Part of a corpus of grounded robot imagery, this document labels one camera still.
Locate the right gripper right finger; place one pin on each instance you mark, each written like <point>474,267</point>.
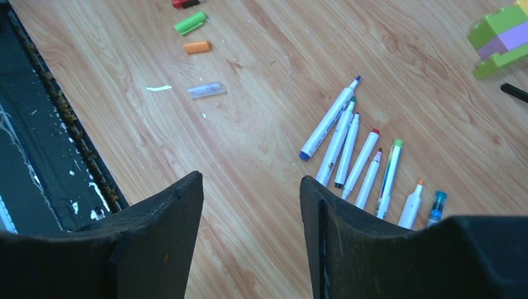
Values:
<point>353,254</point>

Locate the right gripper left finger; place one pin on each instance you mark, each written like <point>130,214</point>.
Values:
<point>143,251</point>

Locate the green capped white pen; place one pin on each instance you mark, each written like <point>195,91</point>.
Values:
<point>389,178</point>

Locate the black capped pen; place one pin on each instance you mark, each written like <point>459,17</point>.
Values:
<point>347,151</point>

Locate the orange capped pen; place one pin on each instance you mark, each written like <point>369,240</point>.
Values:
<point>411,207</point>

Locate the grey pen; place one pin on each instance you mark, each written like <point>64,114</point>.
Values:
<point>437,208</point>

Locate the red capped short pen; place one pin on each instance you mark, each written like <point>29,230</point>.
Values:
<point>360,161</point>

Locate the white pen body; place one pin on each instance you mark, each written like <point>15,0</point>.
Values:
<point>345,98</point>

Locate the clear pen cap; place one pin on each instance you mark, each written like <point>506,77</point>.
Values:
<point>206,90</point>

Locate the orange pen cap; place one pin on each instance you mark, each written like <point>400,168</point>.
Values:
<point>197,47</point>

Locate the light green pen cap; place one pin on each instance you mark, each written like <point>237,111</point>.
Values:
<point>191,23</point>

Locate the black pen cap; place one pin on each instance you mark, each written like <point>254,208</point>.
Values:
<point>190,3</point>

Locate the red pen cap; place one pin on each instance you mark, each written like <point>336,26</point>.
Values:
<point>178,4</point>

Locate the colourful block stack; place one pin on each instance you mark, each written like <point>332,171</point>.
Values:
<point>500,39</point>

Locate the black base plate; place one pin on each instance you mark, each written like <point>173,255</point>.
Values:
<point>52,177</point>

